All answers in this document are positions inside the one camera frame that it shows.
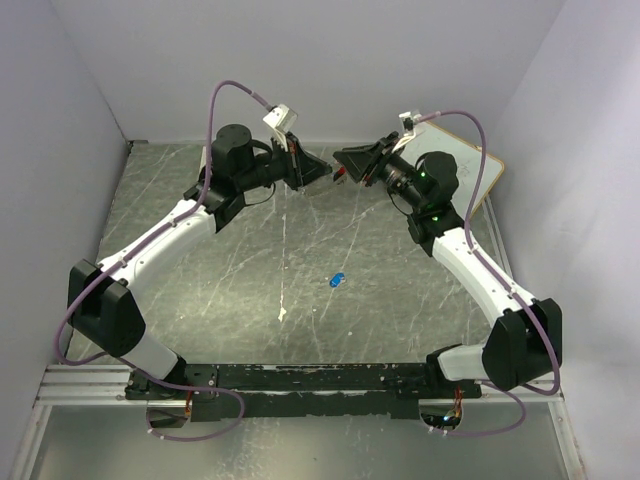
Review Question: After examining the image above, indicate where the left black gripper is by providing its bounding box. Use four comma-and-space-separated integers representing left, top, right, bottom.
238, 131, 334, 193

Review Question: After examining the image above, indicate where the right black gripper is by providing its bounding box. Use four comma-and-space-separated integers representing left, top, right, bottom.
333, 132, 426, 210

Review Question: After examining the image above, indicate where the aluminium rail frame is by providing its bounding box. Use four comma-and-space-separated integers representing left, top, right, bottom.
14, 190, 584, 479

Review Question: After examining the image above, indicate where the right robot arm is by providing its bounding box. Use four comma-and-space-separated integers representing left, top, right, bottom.
333, 133, 562, 398

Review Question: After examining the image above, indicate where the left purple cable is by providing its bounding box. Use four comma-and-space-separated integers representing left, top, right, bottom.
52, 79, 246, 442

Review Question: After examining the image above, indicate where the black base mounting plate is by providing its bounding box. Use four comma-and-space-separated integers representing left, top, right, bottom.
125, 363, 481, 422

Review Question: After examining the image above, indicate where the yellow framed whiteboard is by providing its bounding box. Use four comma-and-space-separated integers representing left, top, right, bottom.
403, 122, 505, 217

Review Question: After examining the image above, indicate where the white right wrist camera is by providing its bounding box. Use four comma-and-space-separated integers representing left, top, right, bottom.
393, 110, 424, 152

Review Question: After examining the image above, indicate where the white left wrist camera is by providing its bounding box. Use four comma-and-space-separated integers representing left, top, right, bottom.
263, 104, 298, 137

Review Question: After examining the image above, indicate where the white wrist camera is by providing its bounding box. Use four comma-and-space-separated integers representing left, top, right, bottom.
263, 104, 298, 137
393, 110, 424, 152

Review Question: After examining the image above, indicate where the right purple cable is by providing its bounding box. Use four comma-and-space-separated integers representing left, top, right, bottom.
414, 109, 562, 437

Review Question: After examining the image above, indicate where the purple cable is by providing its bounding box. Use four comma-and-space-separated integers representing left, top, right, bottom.
52, 79, 246, 442
414, 109, 562, 437

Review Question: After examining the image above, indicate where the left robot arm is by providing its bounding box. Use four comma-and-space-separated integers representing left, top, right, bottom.
67, 124, 332, 399

